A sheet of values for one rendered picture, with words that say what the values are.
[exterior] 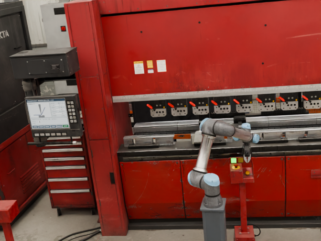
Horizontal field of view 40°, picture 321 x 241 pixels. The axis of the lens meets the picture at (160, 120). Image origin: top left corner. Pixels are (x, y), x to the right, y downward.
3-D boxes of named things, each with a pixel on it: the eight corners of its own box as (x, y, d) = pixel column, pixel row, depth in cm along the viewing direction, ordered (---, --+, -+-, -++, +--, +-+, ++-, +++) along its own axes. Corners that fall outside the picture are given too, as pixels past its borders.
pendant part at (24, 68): (27, 152, 391) (7, 56, 363) (40, 141, 413) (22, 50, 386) (82, 151, 380) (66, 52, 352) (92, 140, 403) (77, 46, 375)
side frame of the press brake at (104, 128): (101, 236, 452) (63, 3, 377) (120, 194, 531) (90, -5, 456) (125, 236, 448) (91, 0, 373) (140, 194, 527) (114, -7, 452)
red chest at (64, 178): (53, 218, 495) (36, 135, 462) (68, 196, 542) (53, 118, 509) (96, 218, 487) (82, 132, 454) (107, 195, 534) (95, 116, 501)
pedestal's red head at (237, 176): (230, 183, 391) (230, 165, 386) (230, 175, 406) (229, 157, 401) (254, 182, 389) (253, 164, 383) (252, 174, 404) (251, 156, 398)
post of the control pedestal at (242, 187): (241, 233, 413) (239, 180, 396) (240, 229, 418) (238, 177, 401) (247, 232, 412) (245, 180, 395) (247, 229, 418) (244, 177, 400)
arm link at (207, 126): (198, 189, 335) (215, 118, 335) (184, 184, 345) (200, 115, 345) (208, 190, 344) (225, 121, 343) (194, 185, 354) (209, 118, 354)
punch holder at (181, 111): (171, 116, 420) (170, 99, 415) (172, 113, 428) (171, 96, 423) (187, 115, 418) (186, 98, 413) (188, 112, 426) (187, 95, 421)
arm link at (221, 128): (228, 121, 327) (262, 133, 362) (216, 118, 335) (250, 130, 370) (223, 136, 327) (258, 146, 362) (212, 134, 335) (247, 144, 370)
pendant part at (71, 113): (32, 137, 382) (23, 97, 370) (38, 133, 393) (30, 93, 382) (81, 136, 373) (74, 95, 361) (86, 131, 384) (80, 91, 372)
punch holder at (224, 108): (214, 114, 414) (213, 96, 409) (214, 111, 422) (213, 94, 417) (230, 113, 412) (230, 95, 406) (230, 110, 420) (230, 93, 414)
